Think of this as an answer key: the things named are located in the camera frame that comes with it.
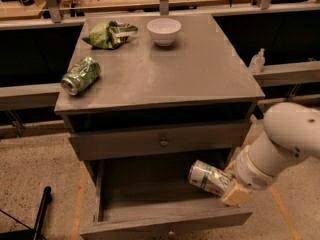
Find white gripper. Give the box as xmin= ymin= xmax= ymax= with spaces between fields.
xmin=221 ymin=145 xmax=276 ymax=206

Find white 7up soda can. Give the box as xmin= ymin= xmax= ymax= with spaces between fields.
xmin=188 ymin=160 xmax=232 ymax=196

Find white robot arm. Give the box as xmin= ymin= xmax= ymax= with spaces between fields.
xmin=221 ymin=102 xmax=320 ymax=206

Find open grey middle drawer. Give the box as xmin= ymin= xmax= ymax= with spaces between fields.
xmin=80 ymin=151 xmax=252 ymax=240

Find grey wooden drawer cabinet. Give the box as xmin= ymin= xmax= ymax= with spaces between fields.
xmin=54 ymin=13 xmax=266 ymax=240

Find closed grey top drawer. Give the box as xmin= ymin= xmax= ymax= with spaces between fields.
xmin=69 ymin=119 xmax=251 ymax=161

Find green crushed soda can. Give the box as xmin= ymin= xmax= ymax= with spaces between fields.
xmin=61 ymin=56 xmax=101 ymax=96

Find clear hand sanitizer bottle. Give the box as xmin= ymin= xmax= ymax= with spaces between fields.
xmin=249 ymin=48 xmax=265 ymax=73

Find white ceramic bowl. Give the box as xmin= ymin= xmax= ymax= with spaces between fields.
xmin=147 ymin=18 xmax=181 ymax=47

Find green chip bag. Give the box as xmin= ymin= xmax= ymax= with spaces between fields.
xmin=82 ymin=20 xmax=138 ymax=50

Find black pole stand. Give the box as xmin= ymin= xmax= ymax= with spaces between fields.
xmin=32 ymin=186 xmax=52 ymax=240

